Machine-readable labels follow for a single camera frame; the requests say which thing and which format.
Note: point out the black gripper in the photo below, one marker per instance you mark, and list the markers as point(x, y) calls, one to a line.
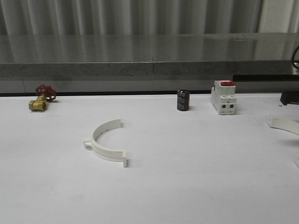
point(290, 97)

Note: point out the black cylindrical capacitor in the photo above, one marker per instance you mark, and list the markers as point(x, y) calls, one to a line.
point(183, 100)

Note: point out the brass valve red handwheel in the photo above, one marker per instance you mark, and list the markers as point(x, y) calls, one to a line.
point(44, 94)

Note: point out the grey stone ledge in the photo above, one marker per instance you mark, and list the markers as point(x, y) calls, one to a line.
point(211, 56)

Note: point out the white circuit breaker red switch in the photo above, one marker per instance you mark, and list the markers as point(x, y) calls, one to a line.
point(223, 97)

